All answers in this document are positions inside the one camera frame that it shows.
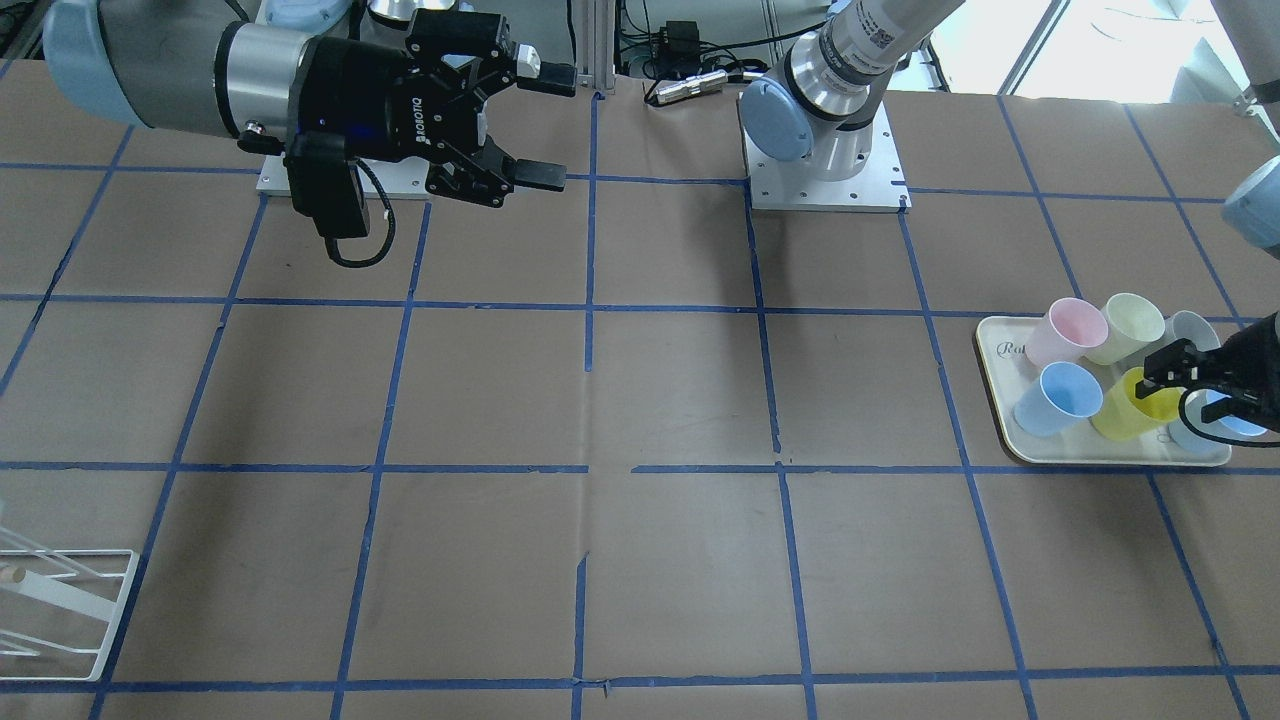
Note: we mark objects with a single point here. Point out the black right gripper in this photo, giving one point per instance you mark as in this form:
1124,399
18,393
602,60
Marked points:
352,90

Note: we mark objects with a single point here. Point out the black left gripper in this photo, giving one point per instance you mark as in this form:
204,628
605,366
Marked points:
1252,358

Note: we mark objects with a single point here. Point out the yellow plastic cup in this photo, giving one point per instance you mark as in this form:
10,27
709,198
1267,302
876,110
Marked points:
1124,416

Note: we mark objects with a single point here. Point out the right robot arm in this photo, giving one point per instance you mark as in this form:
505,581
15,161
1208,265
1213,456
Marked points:
216,68

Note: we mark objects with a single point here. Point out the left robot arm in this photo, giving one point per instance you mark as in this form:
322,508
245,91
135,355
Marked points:
832,80

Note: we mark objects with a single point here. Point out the light blue cup near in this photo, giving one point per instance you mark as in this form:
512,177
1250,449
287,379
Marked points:
1227,427

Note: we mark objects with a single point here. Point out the light blue cup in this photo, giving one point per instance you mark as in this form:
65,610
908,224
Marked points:
1227,427
1062,395

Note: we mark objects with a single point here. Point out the grey plastic cup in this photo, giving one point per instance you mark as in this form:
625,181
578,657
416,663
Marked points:
1186,325

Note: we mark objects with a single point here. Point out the cream white plastic cup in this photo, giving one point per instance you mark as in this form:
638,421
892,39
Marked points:
1133,323

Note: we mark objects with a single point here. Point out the light blue cup far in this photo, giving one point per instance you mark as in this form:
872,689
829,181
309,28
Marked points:
1062,395

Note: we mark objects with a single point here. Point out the pink plastic cup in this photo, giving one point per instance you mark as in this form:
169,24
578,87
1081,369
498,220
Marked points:
1067,331

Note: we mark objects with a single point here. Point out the beige plastic tray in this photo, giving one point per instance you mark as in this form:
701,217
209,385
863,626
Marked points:
1000,344

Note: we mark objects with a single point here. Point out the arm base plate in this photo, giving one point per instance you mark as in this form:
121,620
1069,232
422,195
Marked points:
402,179
856,170

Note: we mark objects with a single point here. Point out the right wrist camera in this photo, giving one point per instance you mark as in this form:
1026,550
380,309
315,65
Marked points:
338,215

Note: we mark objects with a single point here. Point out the white wire cup rack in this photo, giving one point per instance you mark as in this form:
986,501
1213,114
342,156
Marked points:
62,609

